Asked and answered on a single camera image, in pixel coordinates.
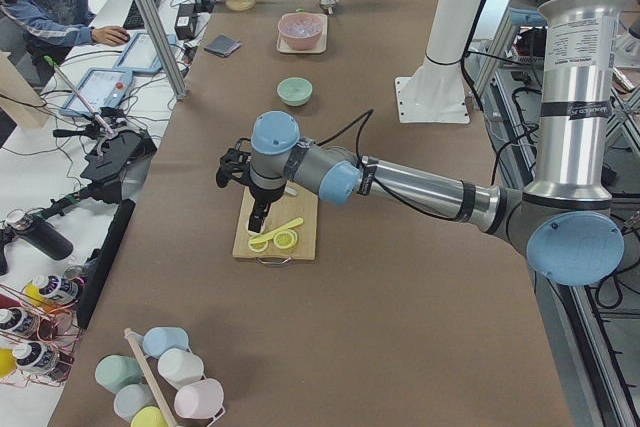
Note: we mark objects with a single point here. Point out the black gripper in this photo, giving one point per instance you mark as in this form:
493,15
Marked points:
262,197

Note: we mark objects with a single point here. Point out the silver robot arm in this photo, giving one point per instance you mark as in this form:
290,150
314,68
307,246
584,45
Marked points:
560,221

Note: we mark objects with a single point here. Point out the mint green bowl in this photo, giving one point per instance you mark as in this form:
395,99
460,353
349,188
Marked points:
294,91

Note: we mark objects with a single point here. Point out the pink bowl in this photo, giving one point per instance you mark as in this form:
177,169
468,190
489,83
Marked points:
300,30

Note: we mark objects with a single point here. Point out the metal ice scoop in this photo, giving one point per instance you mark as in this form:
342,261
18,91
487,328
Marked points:
328,6

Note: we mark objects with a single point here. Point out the wooden cutting board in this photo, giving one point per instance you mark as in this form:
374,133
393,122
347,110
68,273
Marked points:
287,208

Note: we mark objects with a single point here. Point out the lemon slice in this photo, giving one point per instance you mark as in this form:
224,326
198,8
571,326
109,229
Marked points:
285,239

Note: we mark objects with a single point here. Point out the yellow plastic knife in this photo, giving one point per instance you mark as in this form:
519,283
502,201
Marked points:
271,234

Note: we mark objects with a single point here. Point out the beige serving tray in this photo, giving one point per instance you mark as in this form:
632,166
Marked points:
319,47

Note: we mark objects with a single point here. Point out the grey folded cloth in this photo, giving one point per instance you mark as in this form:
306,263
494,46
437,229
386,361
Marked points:
222,46

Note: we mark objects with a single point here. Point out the blue teach pendant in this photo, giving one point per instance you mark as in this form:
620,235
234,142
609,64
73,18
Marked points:
139,55
102,88

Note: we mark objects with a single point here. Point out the pastel cup rack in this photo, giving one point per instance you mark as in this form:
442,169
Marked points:
162,382

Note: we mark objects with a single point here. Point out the black water bottle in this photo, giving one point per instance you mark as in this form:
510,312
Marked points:
40,234

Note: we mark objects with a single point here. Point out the white camera pillar base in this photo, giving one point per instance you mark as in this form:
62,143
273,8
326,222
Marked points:
435,92

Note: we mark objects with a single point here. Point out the aluminium frame post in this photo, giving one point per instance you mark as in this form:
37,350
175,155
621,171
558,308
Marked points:
158,36

